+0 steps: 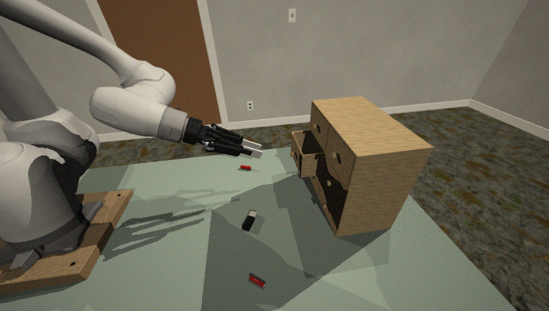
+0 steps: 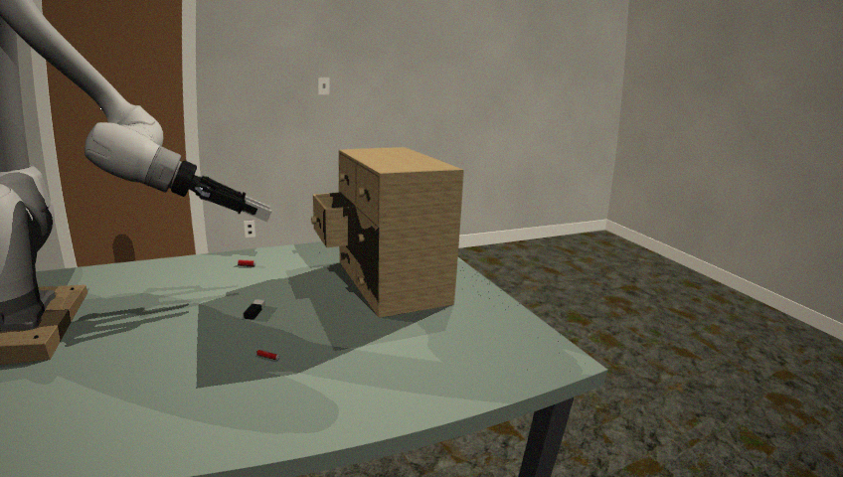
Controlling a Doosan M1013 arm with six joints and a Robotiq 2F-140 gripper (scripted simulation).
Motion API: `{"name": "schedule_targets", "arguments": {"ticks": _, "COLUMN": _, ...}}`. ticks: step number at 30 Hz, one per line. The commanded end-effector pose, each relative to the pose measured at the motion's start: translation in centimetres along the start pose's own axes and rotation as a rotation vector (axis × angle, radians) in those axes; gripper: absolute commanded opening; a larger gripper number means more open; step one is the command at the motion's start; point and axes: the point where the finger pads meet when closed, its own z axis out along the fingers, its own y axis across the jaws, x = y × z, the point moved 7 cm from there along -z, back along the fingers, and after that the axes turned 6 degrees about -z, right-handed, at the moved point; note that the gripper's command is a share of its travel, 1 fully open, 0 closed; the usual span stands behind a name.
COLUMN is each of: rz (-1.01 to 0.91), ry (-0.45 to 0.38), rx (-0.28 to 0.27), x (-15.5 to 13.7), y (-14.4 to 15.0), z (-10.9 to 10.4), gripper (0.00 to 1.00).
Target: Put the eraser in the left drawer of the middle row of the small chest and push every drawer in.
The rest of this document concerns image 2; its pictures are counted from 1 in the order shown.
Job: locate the small wooden chest of drawers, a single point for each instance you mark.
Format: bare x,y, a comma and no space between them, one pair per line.
418,228

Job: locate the black and white eraser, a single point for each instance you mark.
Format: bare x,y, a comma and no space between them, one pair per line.
254,309

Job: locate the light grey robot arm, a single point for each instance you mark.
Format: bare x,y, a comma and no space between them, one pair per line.
124,151

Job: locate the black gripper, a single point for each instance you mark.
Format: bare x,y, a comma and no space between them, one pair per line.
228,198

